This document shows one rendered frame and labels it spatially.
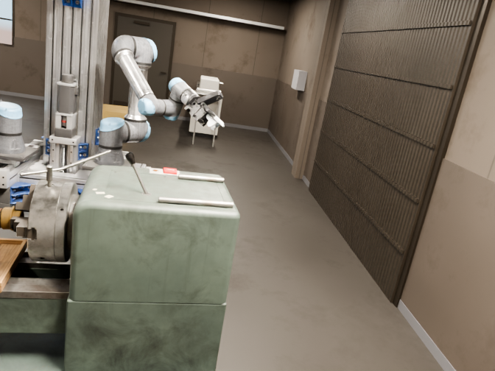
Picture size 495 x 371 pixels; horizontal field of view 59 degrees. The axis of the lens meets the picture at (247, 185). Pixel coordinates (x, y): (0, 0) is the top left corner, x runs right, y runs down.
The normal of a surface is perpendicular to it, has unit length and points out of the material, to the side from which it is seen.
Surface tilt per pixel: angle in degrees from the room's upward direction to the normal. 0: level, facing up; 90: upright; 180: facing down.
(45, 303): 90
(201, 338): 90
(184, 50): 90
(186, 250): 90
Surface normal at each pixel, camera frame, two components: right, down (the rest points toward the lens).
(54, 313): 0.20, 0.32
